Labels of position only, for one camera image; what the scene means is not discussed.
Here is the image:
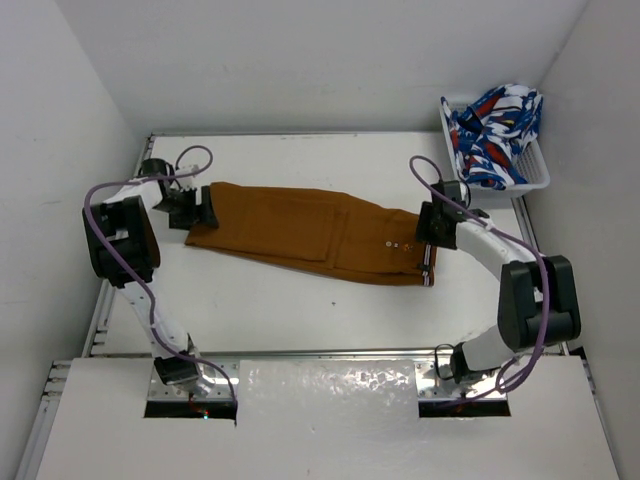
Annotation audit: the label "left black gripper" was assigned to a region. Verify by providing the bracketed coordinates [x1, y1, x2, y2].
[152, 186, 216, 232]

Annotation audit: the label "brown trousers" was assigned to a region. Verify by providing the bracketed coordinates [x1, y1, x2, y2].
[185, 182, 437, 287]

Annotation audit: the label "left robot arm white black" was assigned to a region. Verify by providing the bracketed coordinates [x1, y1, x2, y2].
[82, 145, 232, 393]

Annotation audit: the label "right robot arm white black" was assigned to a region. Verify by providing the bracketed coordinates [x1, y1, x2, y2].
[416, 181, 582, 383]

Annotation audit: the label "blue red white patterned garment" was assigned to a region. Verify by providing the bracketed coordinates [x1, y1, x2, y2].
[440, 84, 544, 190]

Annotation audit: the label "white plastic basket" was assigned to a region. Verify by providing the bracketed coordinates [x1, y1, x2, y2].
[438, 104, 550, 202]

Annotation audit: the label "white front cover panel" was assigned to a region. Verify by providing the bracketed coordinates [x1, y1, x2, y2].
[38, 357, 617, 479]

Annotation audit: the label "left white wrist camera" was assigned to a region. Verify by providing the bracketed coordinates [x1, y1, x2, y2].
[172, 164, 199, 191]

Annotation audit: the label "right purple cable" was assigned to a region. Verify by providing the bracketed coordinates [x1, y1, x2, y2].
[408, 155, 553, 401]

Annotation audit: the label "purple cable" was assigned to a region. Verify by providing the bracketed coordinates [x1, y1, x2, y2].
[408, 155, 553, 401]
[83, 144, 239, 409]

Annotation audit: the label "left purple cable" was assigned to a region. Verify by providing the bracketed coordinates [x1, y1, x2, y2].
[83, 144, 239, 409]

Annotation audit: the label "right silver arm base plate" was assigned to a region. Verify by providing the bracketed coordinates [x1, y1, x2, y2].
[414, 357, 497, 402]

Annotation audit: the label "left silver arm base plate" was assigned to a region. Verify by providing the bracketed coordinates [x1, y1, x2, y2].
[147, 358, 240, 402]

